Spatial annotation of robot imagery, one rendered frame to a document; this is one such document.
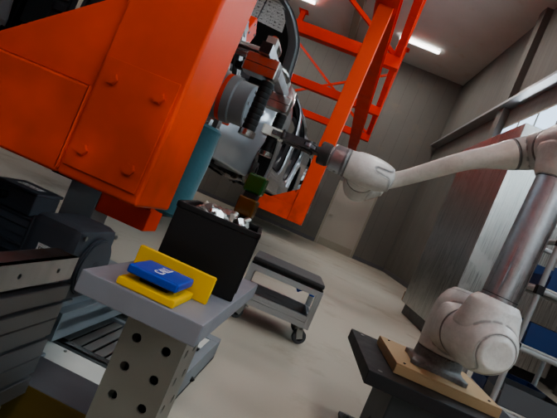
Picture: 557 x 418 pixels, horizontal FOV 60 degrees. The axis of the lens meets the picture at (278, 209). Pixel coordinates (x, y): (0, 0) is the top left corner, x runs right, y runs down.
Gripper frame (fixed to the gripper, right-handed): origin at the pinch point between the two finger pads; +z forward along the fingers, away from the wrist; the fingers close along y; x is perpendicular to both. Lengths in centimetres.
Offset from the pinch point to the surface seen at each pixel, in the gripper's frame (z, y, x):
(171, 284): -14, -95, -35
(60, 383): 7, -63, -70
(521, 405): -146, 92, -63
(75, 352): 18, -36, -76
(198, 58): 2, -76, -4
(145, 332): -10, -83, -47
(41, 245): 26, -57, -49
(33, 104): 26, -76, -22
